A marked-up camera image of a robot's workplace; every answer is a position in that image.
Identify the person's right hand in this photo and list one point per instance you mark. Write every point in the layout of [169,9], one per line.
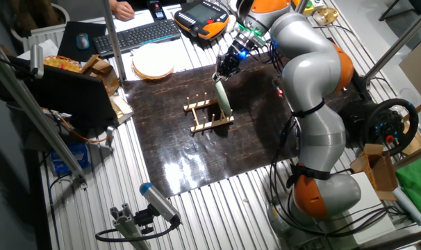
[123,10]

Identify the wrist adapter with circuit board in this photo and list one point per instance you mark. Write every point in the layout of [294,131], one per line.
[250,34]

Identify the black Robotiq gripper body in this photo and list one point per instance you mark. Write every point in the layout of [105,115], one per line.
[233,60]

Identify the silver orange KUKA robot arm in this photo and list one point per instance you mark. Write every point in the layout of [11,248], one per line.
[311,76]

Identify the brown fuzzy garment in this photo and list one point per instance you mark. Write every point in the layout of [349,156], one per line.
[33,12]

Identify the white board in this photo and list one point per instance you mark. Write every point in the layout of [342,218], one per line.
[368,191]

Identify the white round object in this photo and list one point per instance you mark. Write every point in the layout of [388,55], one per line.
[230,24]

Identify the black round spool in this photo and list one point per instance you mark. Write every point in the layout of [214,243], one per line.
[241,8]

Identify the silver camera blue cap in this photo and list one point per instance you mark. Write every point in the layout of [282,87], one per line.
[158,201]

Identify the pale paper roll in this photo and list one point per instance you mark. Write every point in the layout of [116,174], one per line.
[406,205]

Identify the aluminium profile camera mount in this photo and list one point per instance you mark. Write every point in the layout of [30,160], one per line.
[127,229]

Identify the blue grey computer mouse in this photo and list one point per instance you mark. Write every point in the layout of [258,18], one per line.
[82,41]

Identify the black monitor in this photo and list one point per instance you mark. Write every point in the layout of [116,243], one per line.
[68,93]

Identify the black mouse pad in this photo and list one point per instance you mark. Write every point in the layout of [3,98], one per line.
[71,52]

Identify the brown cardboard sheet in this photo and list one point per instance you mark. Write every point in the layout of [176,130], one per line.
[419,73]

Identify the black steering wheel controller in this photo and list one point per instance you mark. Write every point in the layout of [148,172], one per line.
[387,126]

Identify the pale green dish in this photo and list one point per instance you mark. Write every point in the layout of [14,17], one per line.
[223,99]

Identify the black device red button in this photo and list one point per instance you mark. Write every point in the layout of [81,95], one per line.
[158,14]

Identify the long aluminium beam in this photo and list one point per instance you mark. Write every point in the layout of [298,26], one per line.
[40,123]

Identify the black orange teach pendant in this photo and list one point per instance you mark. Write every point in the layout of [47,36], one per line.
[200,14]

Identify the yellow green button box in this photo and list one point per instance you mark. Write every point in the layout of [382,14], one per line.
[307,7]

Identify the silver cylinder camera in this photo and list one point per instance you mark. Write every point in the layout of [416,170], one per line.
[37,59]

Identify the orange wicker basket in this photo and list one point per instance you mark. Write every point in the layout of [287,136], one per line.
[63,64]

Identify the brown paper bag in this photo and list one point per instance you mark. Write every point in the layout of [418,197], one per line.
[103,73]

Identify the black computer keyboard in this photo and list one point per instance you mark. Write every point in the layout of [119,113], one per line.
[137,36]

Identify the brown cardboard box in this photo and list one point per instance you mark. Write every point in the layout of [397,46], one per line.
[384,173]

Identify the blue box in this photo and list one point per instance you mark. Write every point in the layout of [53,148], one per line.
[71,158]

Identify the dark marble pattern mat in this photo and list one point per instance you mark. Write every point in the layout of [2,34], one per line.
[182,156]

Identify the white plate gold rim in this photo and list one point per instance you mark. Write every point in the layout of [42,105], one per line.
[153,62]

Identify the aluminium frame post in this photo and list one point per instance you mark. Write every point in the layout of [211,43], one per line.
[401,40]
[112,38]
[415,155]

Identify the green cloth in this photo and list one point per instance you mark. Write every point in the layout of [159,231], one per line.
[417,184]

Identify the white yellow packet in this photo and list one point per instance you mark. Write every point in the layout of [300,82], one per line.
[122,109]

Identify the wooden dish rack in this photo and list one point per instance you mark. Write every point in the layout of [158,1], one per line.
[210,125]

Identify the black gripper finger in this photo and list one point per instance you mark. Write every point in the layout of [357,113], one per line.
[215,77]
[224,78]

